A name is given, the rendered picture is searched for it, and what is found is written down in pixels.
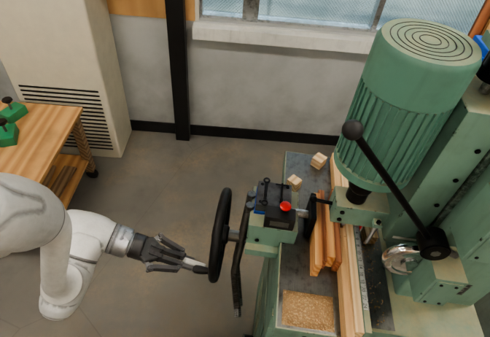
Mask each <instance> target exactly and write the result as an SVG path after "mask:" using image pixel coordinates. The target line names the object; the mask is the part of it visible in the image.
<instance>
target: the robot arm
mask: <svg viewBox="0 0 490 337"><path fill-rule="evenodd" d="M133 232H134V229H133V228H129V227H127V226H124V225H121V224H118V223H116V222H113V221H112V220H110V219H109V218H108V217H105V216H103V215H100V214H96V213H94V212H87V211H82V210H77V209H70V210H67V211H66V210H65V208H64V205H63V203H62V202H61V200H60V199H59V198H58V197H57V196H56V195H55V194H54V193H53V192H52V191H51V190H50V189H49V188H47V187H45V186H44V185H42V184H40V183H38V182H35V181H33V180H31V179H28V178H25V177H22V176H19V175H16V174H9V173H1V172H0V258H2V257H6V256H8V255H9V254H10V253H11V252H26V251H29V250H32V249H35V248H38V247H40V272H41V284H40V296H39V311H40V313H41V314H42V316H43V317H45V318H46V319H49V320H53V321H59V320H63V319H65V318H68V317H69V316H71V315H72V314H73V313H74V311H75V310H76V309H77V307H78V306H79V305H80V303H81V302H82V299H83V298H84V296H85V293H86V291H87V289H88V286H89V284H90V281H91V279H92V277H93V272H94V269H95V267H96V263H97V262H98V259H99V258H100V256H101V254H102V252H105V253H106V254H110V255H114V256H117V257H124V255H125V254H126V256H128V257H129V258H132V259H134V260H140V261H141V262H142V263H144V264H145V266H146V272H147V273H149V272H152V271H161V272H171V273H177V272H178V271H179V269H180V268H184V269H187V270H189V271H191V270H192V269H193V266H195V265H199V266H205V267H206V264H205V263H201V262H198V261H196V260H195V258H193V257H190V256H188V255H187V254H186V253H185V248H184V247H181V246H180V245H178V244H177V243H175V242H173V241H172V240H170V239H168V238H166V237H165V236H164V235H163V234H162V233H161V232H159V234H158V235H157V236H156V237H148V236H145V235H144V234H141V233H133ZM159 242H161V243H162V244H164V245H166V246H167V247H169V248H170V249H169V248H166V247H164V246H162V245H160V244H159ZM166 255H167V256H166ZM168 256H169V257H168ZM174 258H176V259H174ZM177 259H178V260H177ZM181 260H182V261H181ZM153 261H157V262H161V263H166V264H168V265H161V264H153V263H151V262H153Z"/></svg>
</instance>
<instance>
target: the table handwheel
mask: <svg viewBox="0 0 490 337"><path fill-rule="evenodd" d="M231 200H232V191H231V189H230V188H229V187H225V188H224V189H223V190H222V192H221V195H220V197H219V202H218V206H217V212H216V216H215V220H214V226H213V230H212V235H211V247H210V253H209V267H208V278H209V281H210V282H211V283H215V282H217V281H218V279H219V275H220V271H221V267H222V261H223V257H224V252H225V245H226V244H227V242H228V241H234V242H239V240H240V239H239V232H240V231H237V230H232V229H230V226H229V219H230V208H231Z"/></svg>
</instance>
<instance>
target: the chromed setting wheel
mask: <svg viewBox="0 0 490 337"><path fill-rule="evenodd" d="M422 259H423V257H422V256H421V255H420V253H419V248H418V244H417V243H401V244H395V245H394V246H391V247H389V248H388V249H386V250H385V251H384V252H383V254H382V256H381V263H382V265H383V267H384V268H385V269H386V270H388V271H390V272H392V273H394V274H399V275H411V272H412V270H413V269H414V268H416V267H417V266H418V264H419V263H420V262H421V260H422Z"/></svg>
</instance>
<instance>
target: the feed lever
mask: <svg viewBox="0 0 490 337"><path fill-rule="evenodd" d="M341 131H342V134H343V136H344V137H345V138H346V139H348V140H350V141H355V142H356V143H357V144H358V146H359V147H360V149H361V150H362V151H363V152H364V154H365V156H366V157H367V159H368V160H369V161H370V162H371V164H372V165H373V167H374V168H375V170H376V171H377V172H378V174H379V175H380V176H381V178H382V180H383V181H384V182H385V183H386V185H387V186H388V188H389V189H390V190H391V192H392V193H393V195H394V196H395V198H396V199H397V200H398V201H399V203H400V205H401V206H402V207H403V208H404V210H405V211H406V213H407V214H408V216H409V217H410V218H411V219H412V221H413V223H414V224H415V225H416V227H417V228H418V229H419V231H418V232H417V233H416V241H417V244H418V248H419V253H420V255H421V256H422V257H423V258H424V259H427V260H442V259H444V258H446V257H448V256H450V257H452V258H454V259H457V258H458V257H459V253H458V252H456V251H454V250H452V249H451V248H450V246H449V243H448V239H447V237H446V233H445V231H444V230H443V229H441V228H437V227H427V228H425V226H424V224H423V223H422V221H421V220H420V219H419V217H418V216H417V214H416V213H415V211H414V210H413V209H412V207H411V205H410V204H409V203H408V201H407V200H406V199H405V197H404V195H403V194H402V193H401V191H400V190H399V188H398V187H397V186H396V184H395V183H394V181H393V180H392V178H391V177H390V175H389V174H388V173H387V171H386V169H385V168H384V167H383V165H382V164H381V162H380V161H379V159H378V158H377V157H376V155H375V154H374V152H373V151H372V150H371V148H370V146H369V145H368V143H367V142H366V141H365V139H364V138H363V136H362V135H363V133H364V127H363V125H362V124H361V122H360V121H358V120H355V119H351V120H347V121H346V122H345V123H344V124H343V126H342V130H341Z"/></svg>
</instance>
